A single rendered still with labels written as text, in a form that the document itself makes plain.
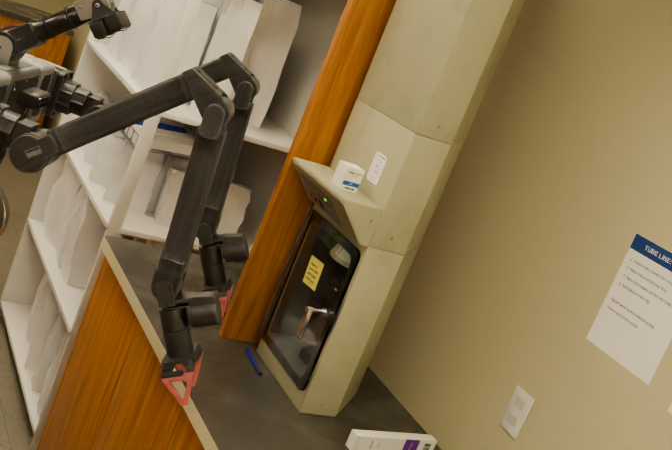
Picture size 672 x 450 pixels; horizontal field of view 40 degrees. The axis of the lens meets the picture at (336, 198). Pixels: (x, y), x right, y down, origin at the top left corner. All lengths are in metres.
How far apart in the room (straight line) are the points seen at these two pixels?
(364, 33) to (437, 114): 0.39
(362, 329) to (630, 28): 1.00
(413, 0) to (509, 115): 0.47
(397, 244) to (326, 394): 0.43
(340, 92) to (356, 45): 0.13
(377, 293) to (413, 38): 0.64
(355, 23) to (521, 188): 0.62
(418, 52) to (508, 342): 0.78
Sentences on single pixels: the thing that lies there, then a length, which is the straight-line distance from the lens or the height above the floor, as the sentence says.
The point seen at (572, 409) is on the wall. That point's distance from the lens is 2.30.
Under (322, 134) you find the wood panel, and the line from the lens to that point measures 2.53.
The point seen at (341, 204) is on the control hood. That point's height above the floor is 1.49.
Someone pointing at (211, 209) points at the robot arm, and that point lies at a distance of 2.42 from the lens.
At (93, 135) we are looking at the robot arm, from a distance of 1.93.
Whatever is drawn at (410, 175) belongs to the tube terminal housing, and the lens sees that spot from 2.25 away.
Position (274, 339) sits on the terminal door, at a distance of 2.57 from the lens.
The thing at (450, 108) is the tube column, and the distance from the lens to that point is 2.25.
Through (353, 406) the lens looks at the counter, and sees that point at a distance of 2.59.
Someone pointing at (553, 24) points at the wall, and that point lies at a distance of 2.64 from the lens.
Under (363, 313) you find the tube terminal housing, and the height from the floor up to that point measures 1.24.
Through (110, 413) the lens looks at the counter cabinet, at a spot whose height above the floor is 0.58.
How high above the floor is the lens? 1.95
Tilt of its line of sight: 12 degrees down
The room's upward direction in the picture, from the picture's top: 22 degrees clockwise
